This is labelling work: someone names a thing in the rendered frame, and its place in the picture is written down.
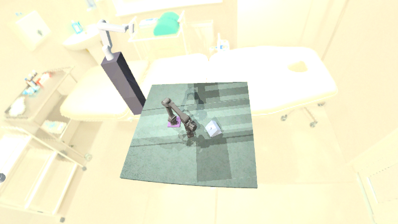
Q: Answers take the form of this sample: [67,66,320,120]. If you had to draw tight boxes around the white flat panel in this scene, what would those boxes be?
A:
[205,121,222,137]

